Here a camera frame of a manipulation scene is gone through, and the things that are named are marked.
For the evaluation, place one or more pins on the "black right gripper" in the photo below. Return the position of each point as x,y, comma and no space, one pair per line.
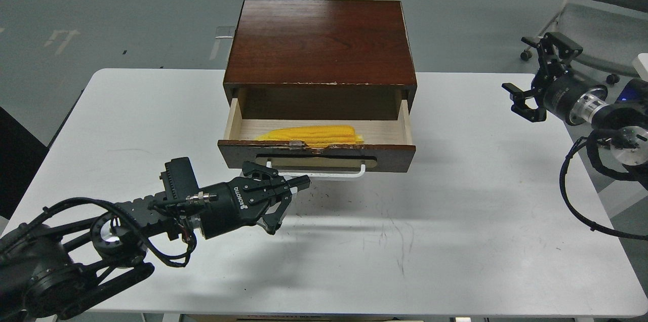
568,94

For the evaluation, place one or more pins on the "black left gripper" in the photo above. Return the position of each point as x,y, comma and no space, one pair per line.
229,207

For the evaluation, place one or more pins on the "yellow corn cob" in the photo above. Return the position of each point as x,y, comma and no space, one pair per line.
315,136

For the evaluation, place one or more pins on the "wooden drawer with white handle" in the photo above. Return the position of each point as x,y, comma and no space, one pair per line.
387,147

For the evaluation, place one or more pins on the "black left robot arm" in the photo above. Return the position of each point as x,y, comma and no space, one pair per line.
82,251

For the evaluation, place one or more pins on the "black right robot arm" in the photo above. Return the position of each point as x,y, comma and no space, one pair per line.
616,147

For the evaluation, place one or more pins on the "dark wooden cabinet box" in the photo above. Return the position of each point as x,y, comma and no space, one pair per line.
330,59

